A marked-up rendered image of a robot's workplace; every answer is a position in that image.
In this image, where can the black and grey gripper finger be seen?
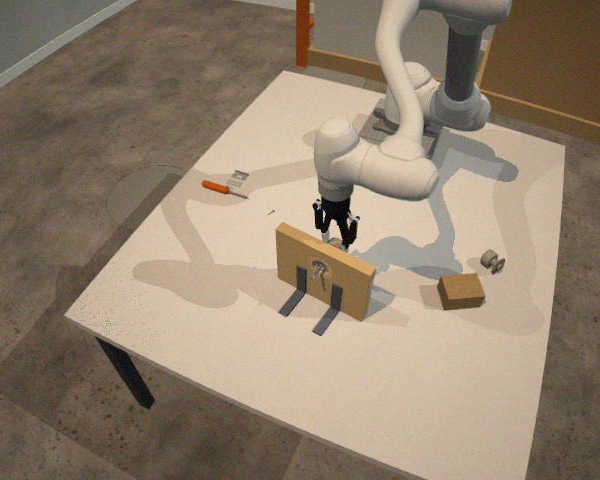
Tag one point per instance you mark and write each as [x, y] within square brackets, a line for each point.
[348, 234]
[324, 227]

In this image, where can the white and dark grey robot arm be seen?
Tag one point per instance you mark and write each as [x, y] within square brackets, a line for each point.
[397, 168]

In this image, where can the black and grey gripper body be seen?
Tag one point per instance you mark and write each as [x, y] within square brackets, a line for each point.
[334, 208]

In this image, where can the orange-handled screwdriver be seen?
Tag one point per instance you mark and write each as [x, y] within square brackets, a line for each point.
[219, 188]

